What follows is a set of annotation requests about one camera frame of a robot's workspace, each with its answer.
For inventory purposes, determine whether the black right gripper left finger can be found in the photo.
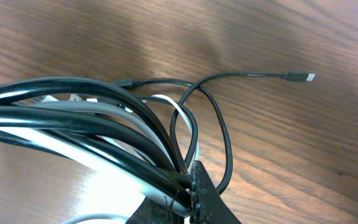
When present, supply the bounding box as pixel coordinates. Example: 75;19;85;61
126;198;185;224

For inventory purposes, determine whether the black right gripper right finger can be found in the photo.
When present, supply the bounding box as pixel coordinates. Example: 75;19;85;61
190;161;241;224

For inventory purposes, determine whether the black USB cable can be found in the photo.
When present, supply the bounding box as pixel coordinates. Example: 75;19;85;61
0;72;316;215

